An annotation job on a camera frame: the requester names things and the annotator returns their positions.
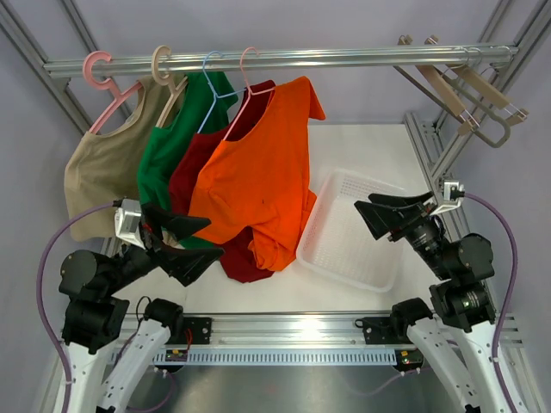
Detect wooden clip hanger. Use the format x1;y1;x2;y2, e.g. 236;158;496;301
417;46;529;135
393;35;480;136

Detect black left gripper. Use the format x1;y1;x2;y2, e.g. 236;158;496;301
102;201;224;295

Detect beige plastic hanger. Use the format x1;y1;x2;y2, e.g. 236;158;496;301
151;45;188;127

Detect light blue wire hanger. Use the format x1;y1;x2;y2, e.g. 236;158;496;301
197;51;245;133

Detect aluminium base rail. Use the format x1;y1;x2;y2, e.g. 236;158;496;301
191;311;415;349

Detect silver clothes rail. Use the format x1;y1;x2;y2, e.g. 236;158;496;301
42;41;520;79

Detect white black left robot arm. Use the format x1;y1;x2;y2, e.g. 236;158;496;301
51;199;224;412

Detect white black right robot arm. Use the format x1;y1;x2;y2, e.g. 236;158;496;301
354;192;528;412

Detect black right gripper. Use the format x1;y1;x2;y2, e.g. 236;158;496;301
355;191;453;280

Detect grey plastic hanger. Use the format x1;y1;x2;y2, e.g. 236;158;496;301
444;67;511;149

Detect aluminium frame left posts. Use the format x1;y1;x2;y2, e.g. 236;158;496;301
0;0;133;134

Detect white plastic basket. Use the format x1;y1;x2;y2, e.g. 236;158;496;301
296;169;406;293

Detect thin pink wire hanger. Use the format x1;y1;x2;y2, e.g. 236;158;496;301
223;46;275;141

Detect beige t shirt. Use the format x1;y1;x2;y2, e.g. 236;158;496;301
64;76;170;219

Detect aluminium frame posts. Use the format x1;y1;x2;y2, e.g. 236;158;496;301
0;0;133;134
393;0;551;242

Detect dark red t shirt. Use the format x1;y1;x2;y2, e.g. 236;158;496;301
169;80;276;283

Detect green t shirt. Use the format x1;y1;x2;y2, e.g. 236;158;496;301
137;71;239;250

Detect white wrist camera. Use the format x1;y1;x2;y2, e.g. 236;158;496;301
430;179;465;216
115;199;145;249

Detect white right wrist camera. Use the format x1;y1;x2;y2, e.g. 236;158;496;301
430;179;465;216

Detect thick pink plastic hanger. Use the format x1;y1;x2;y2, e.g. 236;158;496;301
82;51;144;136

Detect white slotted cable duct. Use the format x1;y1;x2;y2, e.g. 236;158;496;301
150;348;398;367

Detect aluminium frame right posts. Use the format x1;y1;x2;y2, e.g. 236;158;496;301
393;0;551;242

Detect orange t shirt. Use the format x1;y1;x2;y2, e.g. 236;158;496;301
189;77;325;271

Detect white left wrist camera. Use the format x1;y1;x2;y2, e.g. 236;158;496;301
115;199;145;249

